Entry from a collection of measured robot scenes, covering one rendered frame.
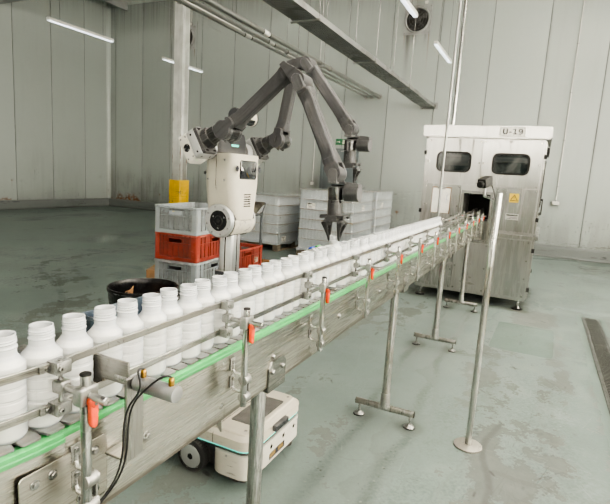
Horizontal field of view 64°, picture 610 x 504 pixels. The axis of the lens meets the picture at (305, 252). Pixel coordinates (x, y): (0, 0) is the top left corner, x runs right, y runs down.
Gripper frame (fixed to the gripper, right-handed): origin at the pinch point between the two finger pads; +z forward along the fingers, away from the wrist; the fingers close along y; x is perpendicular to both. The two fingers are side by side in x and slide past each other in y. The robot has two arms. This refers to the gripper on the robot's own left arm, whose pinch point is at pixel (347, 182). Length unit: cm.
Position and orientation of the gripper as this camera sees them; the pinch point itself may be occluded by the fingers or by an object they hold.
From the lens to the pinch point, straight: 234.6
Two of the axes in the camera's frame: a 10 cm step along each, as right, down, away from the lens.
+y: -9.0, -1.2, 4.2
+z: -0.5, 9.9, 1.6
